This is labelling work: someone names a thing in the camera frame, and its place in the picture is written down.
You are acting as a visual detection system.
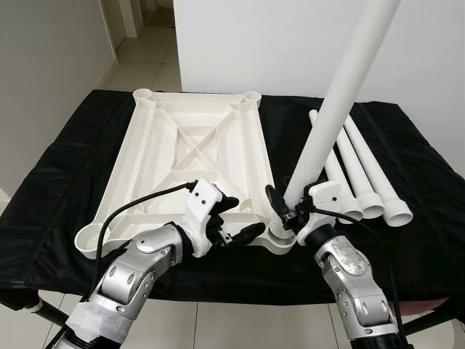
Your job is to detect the white plastic table leg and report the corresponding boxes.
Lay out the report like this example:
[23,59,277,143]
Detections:
[331,127,386,220]
[308,109,365,223]
[343,114,414,228]
[270,0,402,252]

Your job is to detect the large pink towel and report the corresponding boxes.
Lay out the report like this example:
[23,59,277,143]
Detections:
[391,297,440,324]

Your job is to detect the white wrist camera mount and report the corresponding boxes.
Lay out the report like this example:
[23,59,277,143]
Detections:
[305,181,358,228]
[182,181,223,257]

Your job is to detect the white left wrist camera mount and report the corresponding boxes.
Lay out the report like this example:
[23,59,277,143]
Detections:
[182,181,223,257]

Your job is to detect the black metal table leg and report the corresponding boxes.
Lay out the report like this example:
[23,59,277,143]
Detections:
[22,298,77,329]
[400,305,465,337]

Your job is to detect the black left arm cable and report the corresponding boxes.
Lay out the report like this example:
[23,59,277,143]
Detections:
[87,182,198,299]

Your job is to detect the white plastic table top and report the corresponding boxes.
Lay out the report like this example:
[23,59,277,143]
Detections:
[75,89,295,257]

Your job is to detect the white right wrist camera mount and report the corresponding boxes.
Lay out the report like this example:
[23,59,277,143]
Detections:
[305,181,358,228]

